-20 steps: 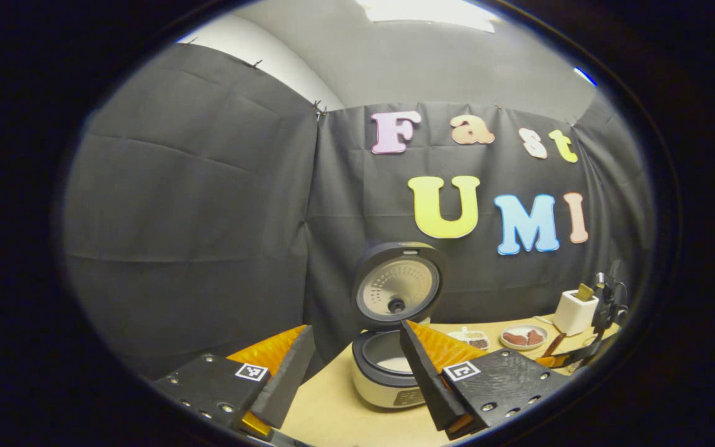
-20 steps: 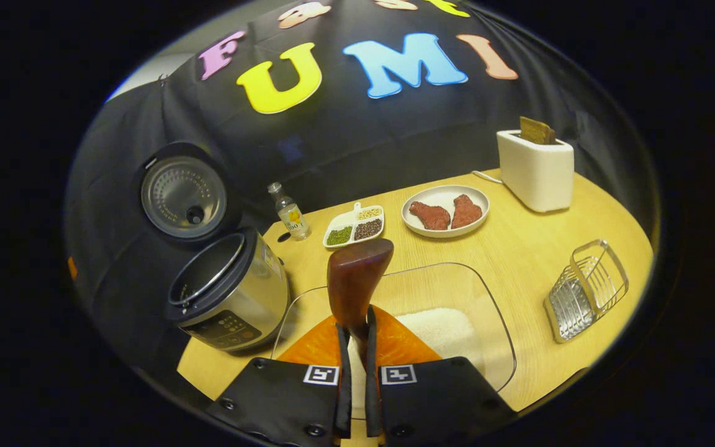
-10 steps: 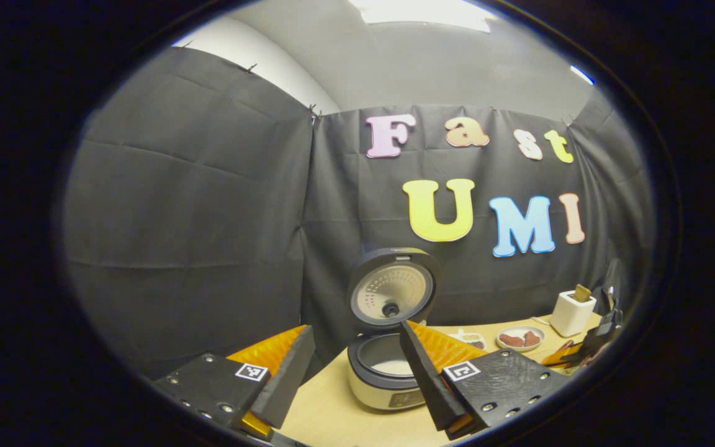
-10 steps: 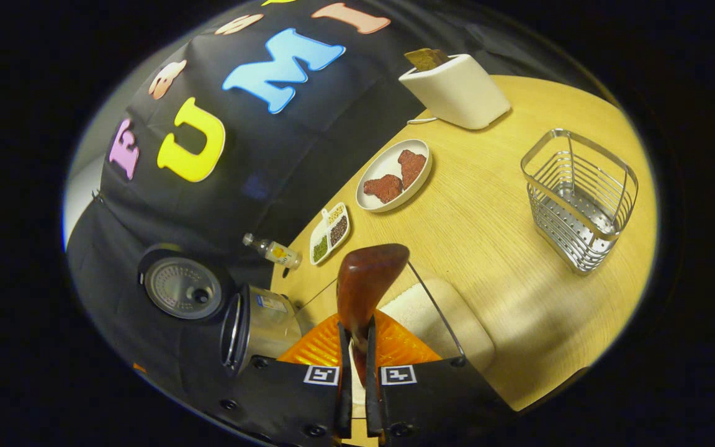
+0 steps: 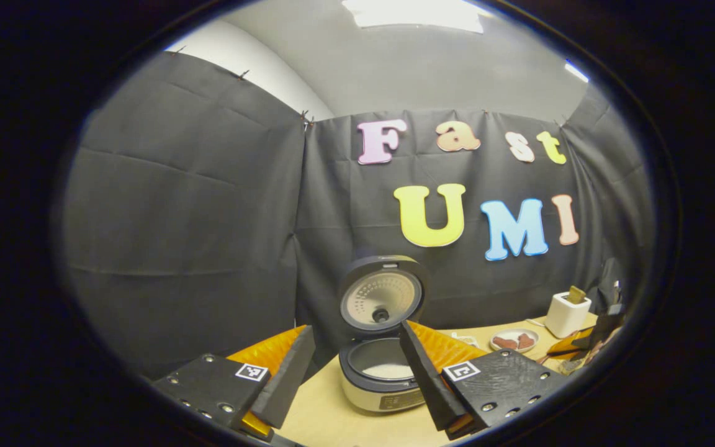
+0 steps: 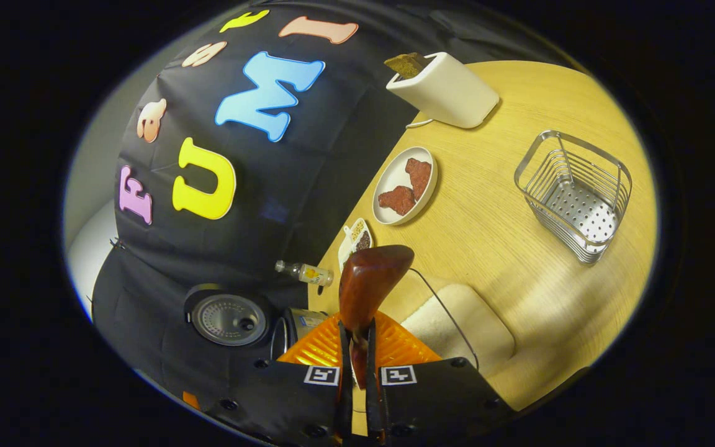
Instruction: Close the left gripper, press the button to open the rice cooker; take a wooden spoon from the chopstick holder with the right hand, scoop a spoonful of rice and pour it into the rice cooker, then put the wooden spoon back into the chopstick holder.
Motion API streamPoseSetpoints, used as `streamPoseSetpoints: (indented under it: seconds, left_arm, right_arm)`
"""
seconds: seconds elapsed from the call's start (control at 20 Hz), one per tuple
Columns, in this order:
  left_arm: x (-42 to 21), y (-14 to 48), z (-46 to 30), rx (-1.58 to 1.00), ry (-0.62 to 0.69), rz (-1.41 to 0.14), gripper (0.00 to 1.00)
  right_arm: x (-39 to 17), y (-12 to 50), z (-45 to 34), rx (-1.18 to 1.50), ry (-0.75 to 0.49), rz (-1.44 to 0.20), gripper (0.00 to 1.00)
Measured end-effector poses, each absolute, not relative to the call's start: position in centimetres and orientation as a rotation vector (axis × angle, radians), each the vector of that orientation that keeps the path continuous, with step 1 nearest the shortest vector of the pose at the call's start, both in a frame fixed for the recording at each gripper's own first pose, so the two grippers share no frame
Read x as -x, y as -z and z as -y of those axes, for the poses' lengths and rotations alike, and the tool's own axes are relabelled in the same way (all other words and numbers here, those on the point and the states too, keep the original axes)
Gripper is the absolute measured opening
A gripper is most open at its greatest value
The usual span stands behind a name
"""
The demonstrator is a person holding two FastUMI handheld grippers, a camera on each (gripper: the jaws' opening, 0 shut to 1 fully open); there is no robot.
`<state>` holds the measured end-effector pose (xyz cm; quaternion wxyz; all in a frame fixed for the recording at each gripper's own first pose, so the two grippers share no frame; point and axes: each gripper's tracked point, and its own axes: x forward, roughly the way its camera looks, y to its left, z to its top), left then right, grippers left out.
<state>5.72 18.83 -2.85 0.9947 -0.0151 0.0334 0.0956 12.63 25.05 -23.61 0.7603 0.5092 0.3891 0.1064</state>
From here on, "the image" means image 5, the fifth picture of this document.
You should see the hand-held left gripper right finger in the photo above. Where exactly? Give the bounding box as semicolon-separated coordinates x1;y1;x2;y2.
398;320;572;440

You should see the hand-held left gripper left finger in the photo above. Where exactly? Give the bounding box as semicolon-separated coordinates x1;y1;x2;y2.
151;324;317;443

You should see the silver black rice cooker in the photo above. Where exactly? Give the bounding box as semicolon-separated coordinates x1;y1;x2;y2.
338;255;431;413

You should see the white toaster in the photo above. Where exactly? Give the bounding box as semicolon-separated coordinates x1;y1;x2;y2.
545;292;592;339

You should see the round white plate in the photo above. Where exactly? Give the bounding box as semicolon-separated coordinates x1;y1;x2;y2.
490;328;540;353

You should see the black backdrop cloth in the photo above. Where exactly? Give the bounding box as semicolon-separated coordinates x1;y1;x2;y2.
53;50;656;379

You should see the large ceiling light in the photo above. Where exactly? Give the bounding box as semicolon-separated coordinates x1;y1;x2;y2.
342;0;495;33

